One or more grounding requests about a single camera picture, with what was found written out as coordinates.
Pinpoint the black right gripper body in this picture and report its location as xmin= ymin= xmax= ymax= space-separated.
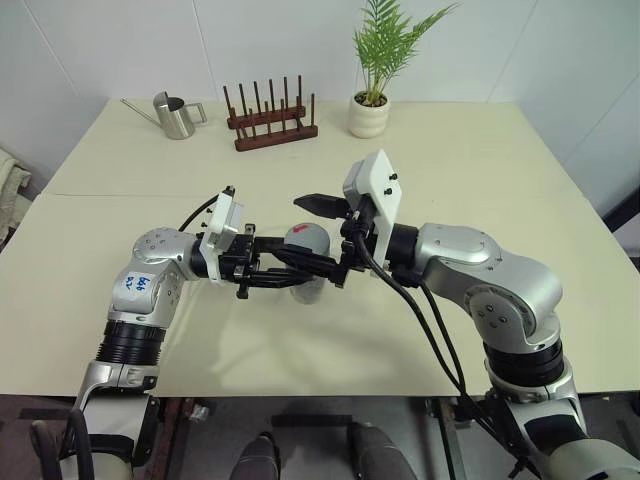
xmin=340 ymin=194 xmax=377 ymax=272

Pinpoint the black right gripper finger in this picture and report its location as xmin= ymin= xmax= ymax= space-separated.
xmin=293 ymin=194 xmax=349 ymax=220
xmin=273 ymin=245 xmax=350 ymax=289

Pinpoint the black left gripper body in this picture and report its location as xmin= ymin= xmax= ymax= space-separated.
xmin=218 ymin=231 xmax=262 ymax=301

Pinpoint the grey cup with red mark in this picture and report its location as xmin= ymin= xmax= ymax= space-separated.
xmin=282 ymin=221 xmax=332 ymax=257

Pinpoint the translucent grey jar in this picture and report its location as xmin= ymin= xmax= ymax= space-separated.
xmin=288 ymin=276 xmax=325 ymax=307

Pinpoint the brown wooden peg rack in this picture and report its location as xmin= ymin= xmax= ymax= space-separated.
xmin=222 ymin=74 xmax=320 ymax=153

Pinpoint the white ribbed plant pot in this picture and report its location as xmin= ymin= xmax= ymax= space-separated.
xmin=347 ymin=91 xmax=392 ymax=140

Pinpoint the stainless steel watering can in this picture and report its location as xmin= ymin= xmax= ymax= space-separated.
xmin=119 ymin=90 xmax=209 ymax=141

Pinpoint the green fern plant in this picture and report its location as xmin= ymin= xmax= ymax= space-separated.
xmin=352 ymin=0 xmax=462 ymax=106

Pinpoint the dark rounded shape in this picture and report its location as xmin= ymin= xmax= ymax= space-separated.
xmin=234 ymin=432 xmax=281 ymax=480
xmin=346 ymin=422 xmax=417 ymax=480

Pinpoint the beige cloth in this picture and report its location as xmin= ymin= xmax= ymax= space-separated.
xmin=0 ymin=146 xmax=34 ymax=247

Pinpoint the dark furniture piece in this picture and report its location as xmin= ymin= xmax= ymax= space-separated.
xmin=601 ymin=163 xmax=640 ymax=275

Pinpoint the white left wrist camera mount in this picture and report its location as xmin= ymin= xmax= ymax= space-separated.
xmin=198 ymin=187 xmax=247 ymax=287

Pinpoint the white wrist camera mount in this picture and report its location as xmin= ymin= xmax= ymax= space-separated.
xmin=198 ymin=187 xmax=247 ymax=287
xmin=341 ymin=148 xmax=407 ymax=274

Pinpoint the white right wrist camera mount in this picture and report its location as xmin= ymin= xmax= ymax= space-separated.
xmin=341 ymin=148 xmax=407 ymax=274

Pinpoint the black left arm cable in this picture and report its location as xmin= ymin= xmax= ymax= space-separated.
xmin=176 ymin=185 xmax=237 ymax=234

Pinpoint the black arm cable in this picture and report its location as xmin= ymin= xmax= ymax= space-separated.
xmin=176 ymin=185 xmax=237 ymax=234
xmin=384 ymin=264 xmax=501 ymax=416
xmin=355 ymin=214 xmax=544 ymax=476

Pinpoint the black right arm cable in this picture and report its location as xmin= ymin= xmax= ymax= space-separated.
xmin=355 ymin=214 xmax=544 ymax=476
xmin=384 ymin=264 xmax=501 ymax=416

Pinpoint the black looped cable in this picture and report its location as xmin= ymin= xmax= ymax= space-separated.
xmin=28 ymin=408 xmax=97 ymax=480

